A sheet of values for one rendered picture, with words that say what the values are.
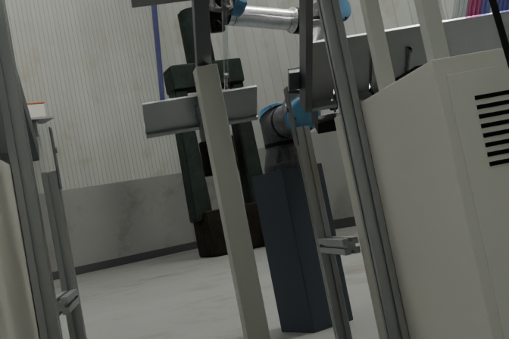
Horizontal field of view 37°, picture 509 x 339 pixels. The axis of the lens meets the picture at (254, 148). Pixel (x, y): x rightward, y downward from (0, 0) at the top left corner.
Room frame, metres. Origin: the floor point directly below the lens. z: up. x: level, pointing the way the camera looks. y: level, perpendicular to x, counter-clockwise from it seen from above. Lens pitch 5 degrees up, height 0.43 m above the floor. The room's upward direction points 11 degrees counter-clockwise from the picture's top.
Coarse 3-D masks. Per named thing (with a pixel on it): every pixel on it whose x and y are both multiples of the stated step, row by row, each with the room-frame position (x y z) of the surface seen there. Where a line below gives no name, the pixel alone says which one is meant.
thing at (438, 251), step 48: (384, 96) 1.49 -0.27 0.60; (432, 96) 1.26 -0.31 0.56; (384, 144) 1.54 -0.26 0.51; (432, 144) 1.30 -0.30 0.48; (384, 192) 1.61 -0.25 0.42; (432, 192) 1.35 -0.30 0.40; (432, 240) 1.39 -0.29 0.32; (480, 240) 1.24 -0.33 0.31; (432, 288) 1.45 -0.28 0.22; (480, 288) 1.24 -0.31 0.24; (384, 336) 1.82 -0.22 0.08; (432, 336) 1.50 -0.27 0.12; (480, 336) 1.28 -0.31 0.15
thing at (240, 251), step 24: (216, 72) 1.99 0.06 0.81; (216, 96) 1.99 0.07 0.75; (216, 120) 1.99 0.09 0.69; (216, 144) 1.98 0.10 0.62; (216, 168) 1.98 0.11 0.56; (216, 192) 2.03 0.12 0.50; (240, 192) 1.99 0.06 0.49; (240, 216) 1.99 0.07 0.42; (240, 240) 1.99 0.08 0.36; (240, 264) 1.98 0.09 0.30; (240, 288) 1.98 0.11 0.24; (240, 312) 2.01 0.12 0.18; (264, 312) 1.99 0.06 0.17; (264, 336) 1.99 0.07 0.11
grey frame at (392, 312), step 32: (320, 0) 1.64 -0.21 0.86; (352, 96) 1.64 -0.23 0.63; (352, 128) 1.63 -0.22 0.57; (352, 160) 1.65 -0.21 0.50; (320, 192) 2.13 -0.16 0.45; (320, 224) 2.13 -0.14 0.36; (384, 224) 1.64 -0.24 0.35; (320, 256) 2.14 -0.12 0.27; (384, 256) 1.64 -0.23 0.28; (384, 288) 1.63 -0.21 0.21; (384, 320) 1.66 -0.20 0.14
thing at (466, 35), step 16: (480, 16) 2.12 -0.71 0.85; (400, 32) 2.09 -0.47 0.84; (416, 32) 2.10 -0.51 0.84; (448, 32) 2.13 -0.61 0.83; (464, 32) 2.15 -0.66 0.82; (480, 32) 2.16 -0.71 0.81; (496, 32) 2.18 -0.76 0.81; (320, 48) 2.06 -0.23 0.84; (352, 48) 2.09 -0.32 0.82; (368, 48) 2.10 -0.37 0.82; (400, 48) 2.13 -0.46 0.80; (416, 48) 2.14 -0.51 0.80; (448, 48) 2.17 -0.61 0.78; (464, 48) 2.19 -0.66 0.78; (480, 48) 2.20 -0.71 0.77; (320, 64) 2.10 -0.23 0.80; (352, 64) 2.12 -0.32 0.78; (368, 64) 2.14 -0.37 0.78; (400, 64) 2.17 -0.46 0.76; (416, 64) 2.18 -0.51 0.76; (320, 80) 2.13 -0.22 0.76; (368, 80) 2.17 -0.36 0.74; (320, 96) 2.17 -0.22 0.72
